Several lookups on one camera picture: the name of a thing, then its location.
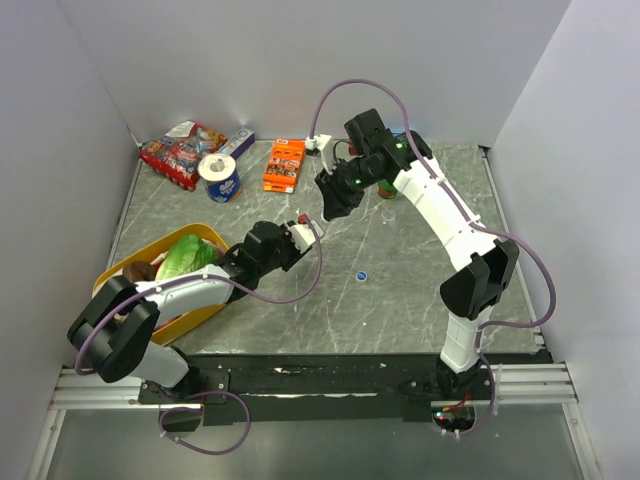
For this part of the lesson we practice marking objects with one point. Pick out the red snack bag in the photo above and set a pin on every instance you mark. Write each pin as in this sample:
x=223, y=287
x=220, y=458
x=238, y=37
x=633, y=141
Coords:
x=177, y=154

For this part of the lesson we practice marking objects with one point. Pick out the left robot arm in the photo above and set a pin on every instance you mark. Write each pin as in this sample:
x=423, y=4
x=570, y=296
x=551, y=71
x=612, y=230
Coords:
x=113, y=334

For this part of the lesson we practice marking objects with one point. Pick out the yellow oval basket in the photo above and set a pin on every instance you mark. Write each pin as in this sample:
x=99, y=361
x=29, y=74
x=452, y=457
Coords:
x=171, y=330

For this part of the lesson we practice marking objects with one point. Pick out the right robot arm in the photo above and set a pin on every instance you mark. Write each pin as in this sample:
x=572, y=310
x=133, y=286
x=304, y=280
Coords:
x=483, y=263

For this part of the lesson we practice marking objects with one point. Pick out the green lettuce toy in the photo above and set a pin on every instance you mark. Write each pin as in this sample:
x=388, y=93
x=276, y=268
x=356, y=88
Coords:
x=188, y=255

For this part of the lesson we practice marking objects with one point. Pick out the brown mushroom toy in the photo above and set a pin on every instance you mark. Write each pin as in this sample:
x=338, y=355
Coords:
x=139, y=271

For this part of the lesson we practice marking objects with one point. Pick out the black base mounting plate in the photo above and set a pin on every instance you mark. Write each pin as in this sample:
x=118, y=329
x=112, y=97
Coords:
x=231, y=388

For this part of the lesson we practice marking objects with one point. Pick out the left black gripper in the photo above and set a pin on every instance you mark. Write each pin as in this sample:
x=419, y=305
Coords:
x=296, y=253

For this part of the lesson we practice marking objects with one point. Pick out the green glass bottle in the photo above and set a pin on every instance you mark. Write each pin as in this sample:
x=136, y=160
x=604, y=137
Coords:
x=386, y=190

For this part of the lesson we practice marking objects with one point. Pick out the clear plastic bottle right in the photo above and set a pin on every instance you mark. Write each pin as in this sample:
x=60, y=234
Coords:
x=388, y=216

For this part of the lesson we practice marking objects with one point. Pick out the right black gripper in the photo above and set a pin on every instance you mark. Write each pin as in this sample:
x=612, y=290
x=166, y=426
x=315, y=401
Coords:
x=335, y=202

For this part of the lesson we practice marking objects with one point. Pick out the orange snack box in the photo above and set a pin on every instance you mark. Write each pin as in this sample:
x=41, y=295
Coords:
x=283, y=166

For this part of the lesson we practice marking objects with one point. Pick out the toilet paper roll blue wrap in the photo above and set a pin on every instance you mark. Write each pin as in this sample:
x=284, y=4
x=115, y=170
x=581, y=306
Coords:
x=220, y=177

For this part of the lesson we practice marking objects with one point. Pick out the aluminium rail frame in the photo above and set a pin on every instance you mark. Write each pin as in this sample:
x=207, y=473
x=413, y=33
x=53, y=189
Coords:
x=516, y=384

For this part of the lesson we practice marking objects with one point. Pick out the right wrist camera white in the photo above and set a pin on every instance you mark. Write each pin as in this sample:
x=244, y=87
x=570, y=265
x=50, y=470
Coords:
x=320, y=146

